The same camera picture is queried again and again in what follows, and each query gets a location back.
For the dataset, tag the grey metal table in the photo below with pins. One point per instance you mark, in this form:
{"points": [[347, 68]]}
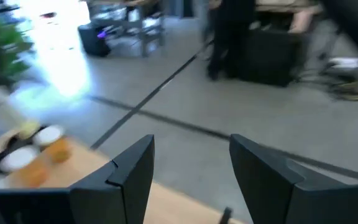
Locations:
{"points": [[145, 37]]}

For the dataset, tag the yellow pill bottle white cap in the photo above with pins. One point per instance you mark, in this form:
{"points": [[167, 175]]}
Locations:
{"points": [[28, 129]]}

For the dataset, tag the black bin purple light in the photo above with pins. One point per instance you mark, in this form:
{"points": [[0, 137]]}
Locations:
{"points": [[93, 42]]}

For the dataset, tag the large black case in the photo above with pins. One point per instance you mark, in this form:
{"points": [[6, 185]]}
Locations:
{"points": [[272, 59]]}

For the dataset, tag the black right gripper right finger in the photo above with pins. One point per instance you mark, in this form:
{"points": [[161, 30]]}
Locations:
{"points": [[269, 193]]}

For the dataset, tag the wooden shelf black metal legs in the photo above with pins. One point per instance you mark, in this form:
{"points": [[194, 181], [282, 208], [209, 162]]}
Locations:
{"points": [[79, 165]]}

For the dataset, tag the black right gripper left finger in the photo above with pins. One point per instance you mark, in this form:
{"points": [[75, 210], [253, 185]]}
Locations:
{"points": [[129, 193]]}

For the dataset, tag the green potted plant black pot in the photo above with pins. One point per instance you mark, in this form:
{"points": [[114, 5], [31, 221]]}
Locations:
{"points": [[2, 40]]}

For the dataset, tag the white power strip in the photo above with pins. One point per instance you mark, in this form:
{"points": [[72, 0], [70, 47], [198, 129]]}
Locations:
{"points": [[346, 62]]}

